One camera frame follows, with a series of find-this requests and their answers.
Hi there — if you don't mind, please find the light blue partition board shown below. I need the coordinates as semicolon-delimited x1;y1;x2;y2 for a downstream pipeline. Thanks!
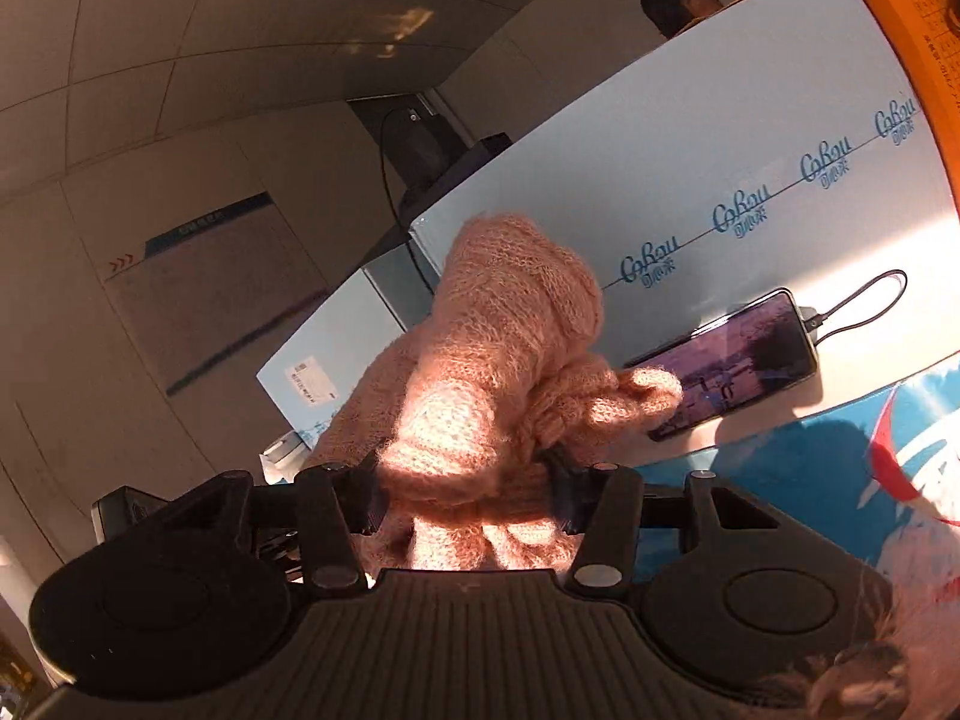
413;0;958;362

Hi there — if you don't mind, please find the orange flat box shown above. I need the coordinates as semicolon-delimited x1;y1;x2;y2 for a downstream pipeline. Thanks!
864;0;960;199

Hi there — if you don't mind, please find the anime printed desk mat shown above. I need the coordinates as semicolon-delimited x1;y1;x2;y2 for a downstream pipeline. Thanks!
640;356;958;603

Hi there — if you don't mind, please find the black power adapter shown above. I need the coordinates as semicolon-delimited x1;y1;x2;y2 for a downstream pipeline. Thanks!
400;107;464;188

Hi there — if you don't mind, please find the black charging cable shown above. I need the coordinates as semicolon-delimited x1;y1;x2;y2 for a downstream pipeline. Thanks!
797;266;911;350

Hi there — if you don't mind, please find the wall notice board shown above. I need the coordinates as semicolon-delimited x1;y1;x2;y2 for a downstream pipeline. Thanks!
106;192;327;397

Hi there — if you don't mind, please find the pink knitted sweater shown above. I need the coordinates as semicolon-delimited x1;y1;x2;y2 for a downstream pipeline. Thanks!
309;215;682;575

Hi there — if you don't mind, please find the black smartphone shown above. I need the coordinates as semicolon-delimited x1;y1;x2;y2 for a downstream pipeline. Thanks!
626;288;818;442

